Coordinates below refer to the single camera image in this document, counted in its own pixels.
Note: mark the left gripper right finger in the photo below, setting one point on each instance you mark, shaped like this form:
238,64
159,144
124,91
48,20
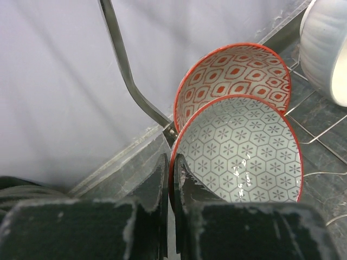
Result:
208,227

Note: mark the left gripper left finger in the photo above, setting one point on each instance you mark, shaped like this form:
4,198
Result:
134,227

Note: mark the red patterned bowl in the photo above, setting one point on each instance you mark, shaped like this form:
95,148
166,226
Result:
241,68

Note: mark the plain white bowl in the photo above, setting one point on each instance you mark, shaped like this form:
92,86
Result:
323,48

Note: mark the black and cream blanket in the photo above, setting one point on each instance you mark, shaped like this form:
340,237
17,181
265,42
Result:
15,189

